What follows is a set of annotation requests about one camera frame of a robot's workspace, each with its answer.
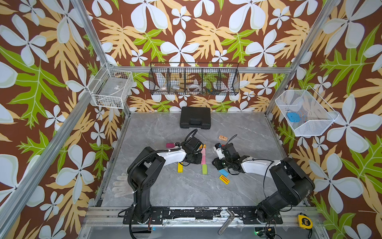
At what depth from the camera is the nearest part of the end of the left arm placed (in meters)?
0.73

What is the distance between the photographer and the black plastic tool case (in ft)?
3.59

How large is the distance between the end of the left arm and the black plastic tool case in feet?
0.92
